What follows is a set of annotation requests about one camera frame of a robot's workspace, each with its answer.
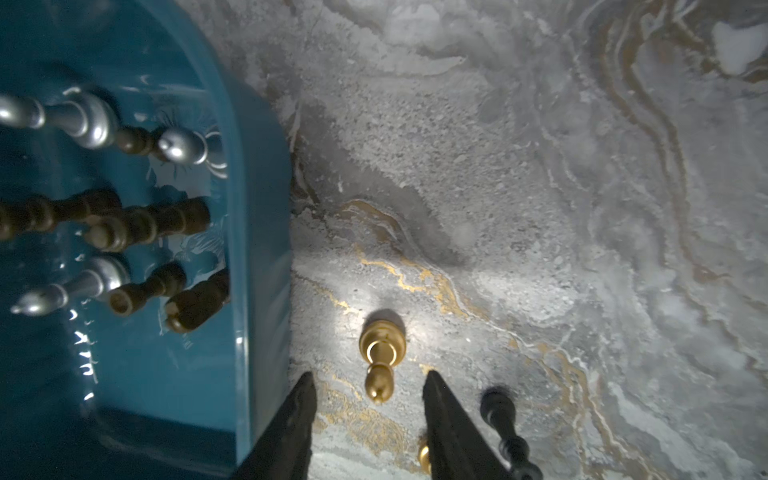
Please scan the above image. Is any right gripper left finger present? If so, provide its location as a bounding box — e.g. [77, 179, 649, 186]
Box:
[230, 371, 317, 480]

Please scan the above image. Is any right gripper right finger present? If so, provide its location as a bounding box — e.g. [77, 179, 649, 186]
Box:
[422, 370, 510, 480]

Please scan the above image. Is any gold chess piece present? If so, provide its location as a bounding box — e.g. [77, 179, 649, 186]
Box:
[359, 319, 407, 404]
[418, 440, 431, 475]

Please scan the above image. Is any dark chess piece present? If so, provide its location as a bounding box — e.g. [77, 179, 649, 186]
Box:
[480, 387, 543, 480]
[115, 126, 165, 161]
[84, 198, 211, 253]
[107, 262, 187, 317]
[1, 189, 122, 241]
[165, 268, 231, 334]

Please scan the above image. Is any teal plastic storage box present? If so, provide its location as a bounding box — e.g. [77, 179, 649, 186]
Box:
[1, 1, 292, 479]

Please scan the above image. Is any silver chess piece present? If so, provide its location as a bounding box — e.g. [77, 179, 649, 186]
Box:
[1, 90, 119, 150]
[157, 127, 229, 179]
[10, 255, 130, 317]

